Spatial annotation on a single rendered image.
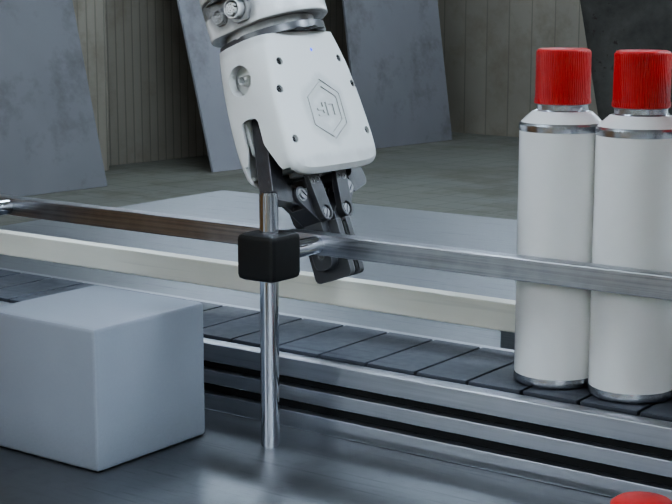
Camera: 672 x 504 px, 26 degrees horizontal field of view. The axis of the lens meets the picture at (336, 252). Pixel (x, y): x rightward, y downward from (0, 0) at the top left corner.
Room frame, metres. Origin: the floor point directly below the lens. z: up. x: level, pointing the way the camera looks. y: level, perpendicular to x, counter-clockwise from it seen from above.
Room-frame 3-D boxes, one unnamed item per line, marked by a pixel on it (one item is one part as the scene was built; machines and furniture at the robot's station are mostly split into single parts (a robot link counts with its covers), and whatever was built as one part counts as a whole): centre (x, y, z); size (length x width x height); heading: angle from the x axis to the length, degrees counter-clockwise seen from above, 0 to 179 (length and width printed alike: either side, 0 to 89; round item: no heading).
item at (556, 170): (0.88, -0.14, 0.98); 0.05 x 0.05 x 0.20
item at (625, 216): (0.85, -0.18, 0.98); 0.05 x 0.05 x 0.20
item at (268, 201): (0.92, 0.03, 0.91); 0.07 x 0.03 x 0.17; 144
